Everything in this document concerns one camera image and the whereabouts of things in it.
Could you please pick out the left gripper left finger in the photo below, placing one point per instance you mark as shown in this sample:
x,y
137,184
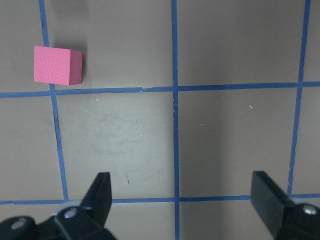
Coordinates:
x,y
86,221

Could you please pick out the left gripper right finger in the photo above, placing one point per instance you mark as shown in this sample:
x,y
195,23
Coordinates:
x,y
284,217

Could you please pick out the pink foam cube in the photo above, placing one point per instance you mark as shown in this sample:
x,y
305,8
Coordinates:
x,y
57,66

